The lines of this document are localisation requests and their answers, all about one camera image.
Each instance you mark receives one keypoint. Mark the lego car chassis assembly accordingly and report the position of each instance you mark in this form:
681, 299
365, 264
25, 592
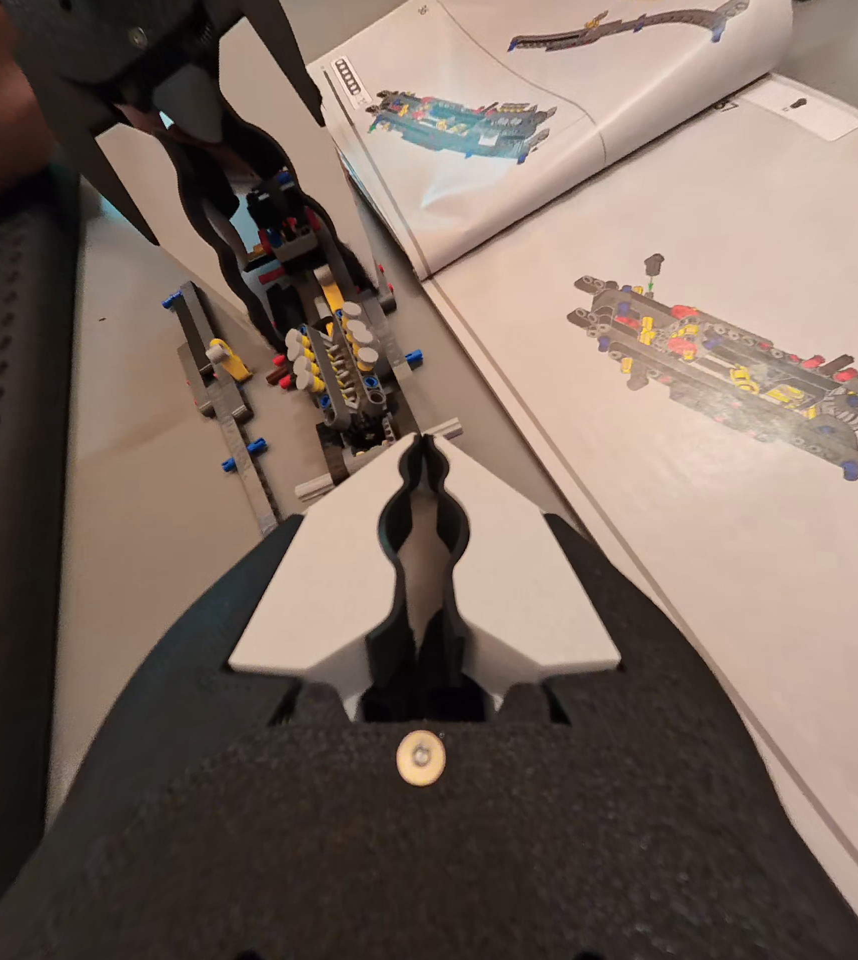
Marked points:
339, 337

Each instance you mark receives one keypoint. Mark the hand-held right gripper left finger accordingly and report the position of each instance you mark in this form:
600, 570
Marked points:
309, 600

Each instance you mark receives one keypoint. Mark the instruction booklet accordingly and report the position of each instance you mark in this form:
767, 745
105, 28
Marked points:
624, 525

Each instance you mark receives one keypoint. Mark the long dark grey lego beam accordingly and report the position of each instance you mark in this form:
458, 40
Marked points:
241, 450

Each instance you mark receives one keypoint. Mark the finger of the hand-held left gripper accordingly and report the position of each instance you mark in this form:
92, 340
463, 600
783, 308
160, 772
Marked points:
136, 165
279, 105

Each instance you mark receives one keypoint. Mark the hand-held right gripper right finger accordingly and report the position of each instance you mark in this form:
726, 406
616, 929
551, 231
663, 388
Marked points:
534, 600

